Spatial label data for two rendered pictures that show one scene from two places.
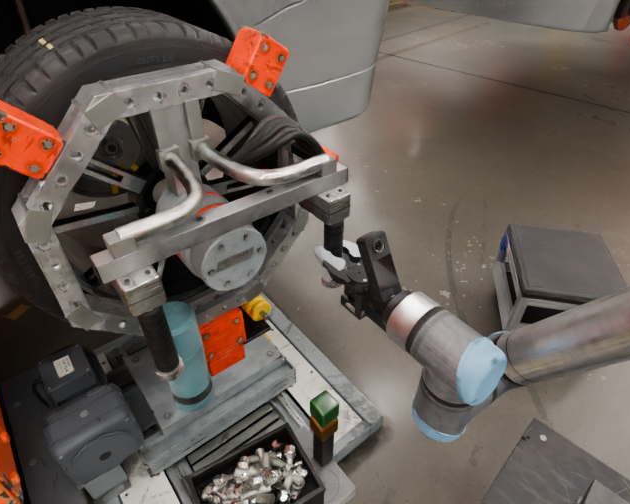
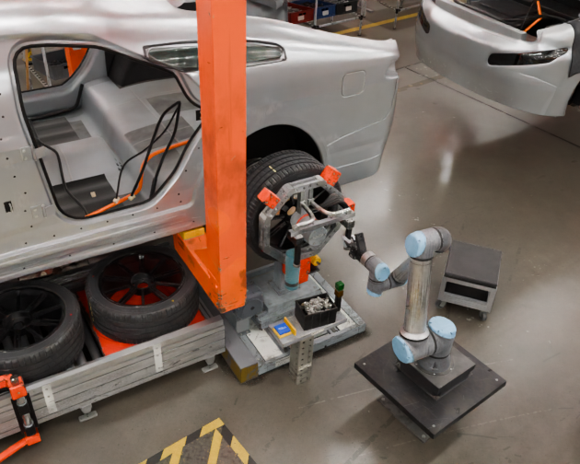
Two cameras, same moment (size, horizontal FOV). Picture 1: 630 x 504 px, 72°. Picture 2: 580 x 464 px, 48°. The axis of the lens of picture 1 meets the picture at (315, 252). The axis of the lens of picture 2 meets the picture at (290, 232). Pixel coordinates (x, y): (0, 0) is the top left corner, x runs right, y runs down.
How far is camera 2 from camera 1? 292 cm
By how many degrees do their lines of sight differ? 5
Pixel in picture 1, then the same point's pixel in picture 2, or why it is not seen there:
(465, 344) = (378, 263)
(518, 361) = (396, 273)
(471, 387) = (377, 273)
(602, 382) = (486, 328)
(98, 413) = (252, 291)
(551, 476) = not seen: hidden behind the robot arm
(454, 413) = (376, 284)
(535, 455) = not seen: hidden behind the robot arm
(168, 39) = (306, 169)
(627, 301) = not seen: hidden behind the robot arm
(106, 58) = (290, 176)
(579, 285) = (472, 273)
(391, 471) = (365, 347)
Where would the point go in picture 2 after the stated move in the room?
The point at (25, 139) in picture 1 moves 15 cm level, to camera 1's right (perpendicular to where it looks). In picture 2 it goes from (273, 199) to (300, 202)
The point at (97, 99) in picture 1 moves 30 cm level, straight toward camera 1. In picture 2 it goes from (290, 190) to (308, 220)
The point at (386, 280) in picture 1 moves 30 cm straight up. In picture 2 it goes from (362, 247) to (367, 202)
